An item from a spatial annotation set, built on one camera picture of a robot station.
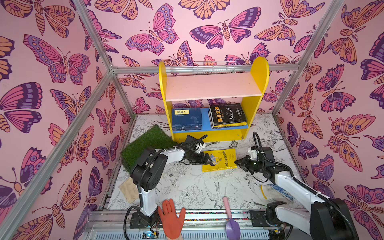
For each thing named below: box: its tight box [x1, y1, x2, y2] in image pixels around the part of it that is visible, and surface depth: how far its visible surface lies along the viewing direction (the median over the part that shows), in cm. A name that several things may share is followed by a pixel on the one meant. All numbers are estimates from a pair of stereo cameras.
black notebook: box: [208, 103, 247, 129], surface depth 94 cm
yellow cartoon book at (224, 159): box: [202, 148, 237, 173], surface depth 91 cm
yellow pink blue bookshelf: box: [159, 56, 270, 143], surface depth 94 cm
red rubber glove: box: [158, 198, 186, 240], surface depth 75 cm
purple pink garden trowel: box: [222, 196, 241, 240], surface depth 71 cm
